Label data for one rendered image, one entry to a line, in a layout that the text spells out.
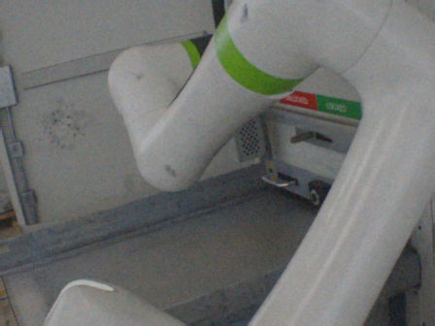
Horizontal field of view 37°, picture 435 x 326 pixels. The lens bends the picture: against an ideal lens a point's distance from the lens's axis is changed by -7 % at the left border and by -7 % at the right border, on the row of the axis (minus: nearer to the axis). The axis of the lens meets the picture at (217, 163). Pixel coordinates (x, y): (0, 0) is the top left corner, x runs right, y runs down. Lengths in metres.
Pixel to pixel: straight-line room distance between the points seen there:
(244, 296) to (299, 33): 0.53
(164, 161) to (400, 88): 0.41
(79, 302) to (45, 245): 0.93
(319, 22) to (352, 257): 0.22
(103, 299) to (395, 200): 0.29
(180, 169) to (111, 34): 0.75
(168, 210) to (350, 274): 0.98
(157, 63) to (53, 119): 0.71
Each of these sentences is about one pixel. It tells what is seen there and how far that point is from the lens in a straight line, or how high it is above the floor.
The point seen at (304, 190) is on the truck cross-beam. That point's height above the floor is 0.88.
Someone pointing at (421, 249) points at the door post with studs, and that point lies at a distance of 1.20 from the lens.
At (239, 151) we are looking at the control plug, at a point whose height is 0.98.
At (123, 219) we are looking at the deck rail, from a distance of 1.56.
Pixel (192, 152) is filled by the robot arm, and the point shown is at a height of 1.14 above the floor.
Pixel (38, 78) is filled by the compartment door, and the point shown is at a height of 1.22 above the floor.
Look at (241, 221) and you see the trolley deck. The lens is 1.50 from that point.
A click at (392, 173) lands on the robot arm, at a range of 0.66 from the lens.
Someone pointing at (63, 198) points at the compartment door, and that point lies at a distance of 1.75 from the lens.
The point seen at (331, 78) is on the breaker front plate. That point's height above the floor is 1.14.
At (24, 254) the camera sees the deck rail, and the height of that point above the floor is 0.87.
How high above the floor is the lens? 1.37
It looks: 15 degrees down
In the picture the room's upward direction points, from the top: 11 degrees counter-clockwise
